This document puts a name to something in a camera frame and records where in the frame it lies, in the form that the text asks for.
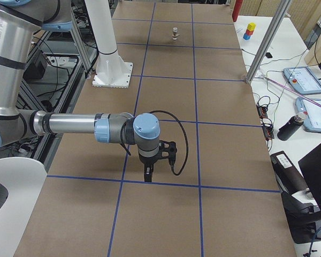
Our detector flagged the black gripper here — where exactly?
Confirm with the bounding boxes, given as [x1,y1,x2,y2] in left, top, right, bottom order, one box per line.
[139,140,177,183]

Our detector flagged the white PPR valve with handle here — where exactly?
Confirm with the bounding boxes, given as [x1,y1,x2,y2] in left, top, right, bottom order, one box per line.
[172,27,179,41]

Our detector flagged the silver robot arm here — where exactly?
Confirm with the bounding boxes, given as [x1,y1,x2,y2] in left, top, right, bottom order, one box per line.
[0,1,177,182]

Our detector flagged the small electronics board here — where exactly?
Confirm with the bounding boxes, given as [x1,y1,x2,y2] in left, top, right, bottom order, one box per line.
[256,105,268,119]

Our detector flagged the black cylindrical bottle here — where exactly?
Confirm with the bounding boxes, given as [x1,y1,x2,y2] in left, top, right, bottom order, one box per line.
[277,111,308,141]

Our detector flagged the stacked coloured blocks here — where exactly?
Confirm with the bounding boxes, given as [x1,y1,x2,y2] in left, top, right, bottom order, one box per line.
[243,22,256,40]

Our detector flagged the near teach pendant tablet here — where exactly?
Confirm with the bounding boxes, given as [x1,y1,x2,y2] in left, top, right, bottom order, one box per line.
[295,97,321,133]

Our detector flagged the teach pendant tablet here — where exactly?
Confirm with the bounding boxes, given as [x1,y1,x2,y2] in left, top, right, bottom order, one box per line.
[295,97,321,133]
[283,66,321,95]

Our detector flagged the far teach pendant tablet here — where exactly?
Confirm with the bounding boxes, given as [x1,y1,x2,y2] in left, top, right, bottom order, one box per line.
[283,66,321,95]

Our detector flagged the red fire extinguisher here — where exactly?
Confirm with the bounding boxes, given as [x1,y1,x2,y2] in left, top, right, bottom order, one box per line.
[232,0,243,22]

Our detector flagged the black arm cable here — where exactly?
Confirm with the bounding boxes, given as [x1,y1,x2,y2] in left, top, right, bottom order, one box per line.
[119,110,189,176]

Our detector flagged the white central pedestal column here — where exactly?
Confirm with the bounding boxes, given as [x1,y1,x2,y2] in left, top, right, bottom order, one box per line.
[85,0,133,88]

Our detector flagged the aluminium frame post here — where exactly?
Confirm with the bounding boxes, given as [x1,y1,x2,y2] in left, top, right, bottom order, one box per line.
[245,0,292,84]

